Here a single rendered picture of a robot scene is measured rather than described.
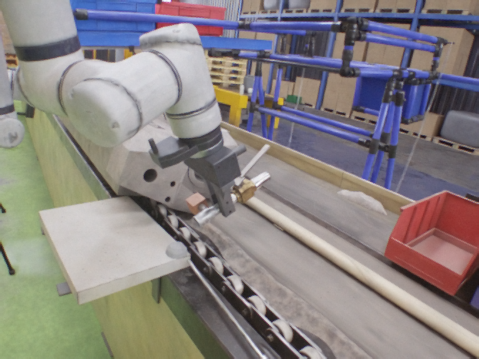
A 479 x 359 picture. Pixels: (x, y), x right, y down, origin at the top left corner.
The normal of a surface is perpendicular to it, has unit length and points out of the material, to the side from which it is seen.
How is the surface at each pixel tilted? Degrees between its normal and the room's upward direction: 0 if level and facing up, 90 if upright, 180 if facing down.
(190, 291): 0
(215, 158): 25
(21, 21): 106
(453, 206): 88
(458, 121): 87
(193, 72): 83
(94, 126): 110
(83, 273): 0
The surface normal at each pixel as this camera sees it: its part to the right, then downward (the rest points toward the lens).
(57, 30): 0.78, 0.37
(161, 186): 0.60, 0.36
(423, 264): -0.80, 0.19
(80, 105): -0.43, 0.50
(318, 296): 0.14, -0.93
